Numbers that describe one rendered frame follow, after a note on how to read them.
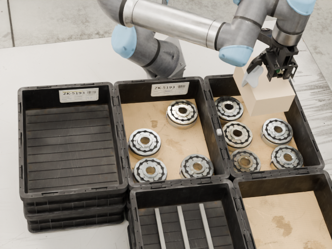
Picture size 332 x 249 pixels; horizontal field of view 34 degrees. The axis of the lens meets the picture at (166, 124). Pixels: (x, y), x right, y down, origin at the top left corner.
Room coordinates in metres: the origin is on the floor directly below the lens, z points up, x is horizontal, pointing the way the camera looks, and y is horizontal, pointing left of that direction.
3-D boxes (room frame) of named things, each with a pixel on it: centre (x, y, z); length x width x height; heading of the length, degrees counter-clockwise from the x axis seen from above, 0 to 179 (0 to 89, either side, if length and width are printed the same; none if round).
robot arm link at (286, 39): (1.09, -0.27, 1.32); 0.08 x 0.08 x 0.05
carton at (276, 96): (1.11, -0.26, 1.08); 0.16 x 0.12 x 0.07; 22
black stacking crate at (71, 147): (0.93, 0.28, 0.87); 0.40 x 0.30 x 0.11; 18
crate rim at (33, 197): (0.93, 0.28, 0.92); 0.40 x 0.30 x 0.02; 18
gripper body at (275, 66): (1.08, -0.27, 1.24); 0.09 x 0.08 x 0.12; 22
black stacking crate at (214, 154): (1.02, -0.01, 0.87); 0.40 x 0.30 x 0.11; 18
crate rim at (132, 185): (1.02, -0.01, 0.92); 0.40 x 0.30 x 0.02; 18
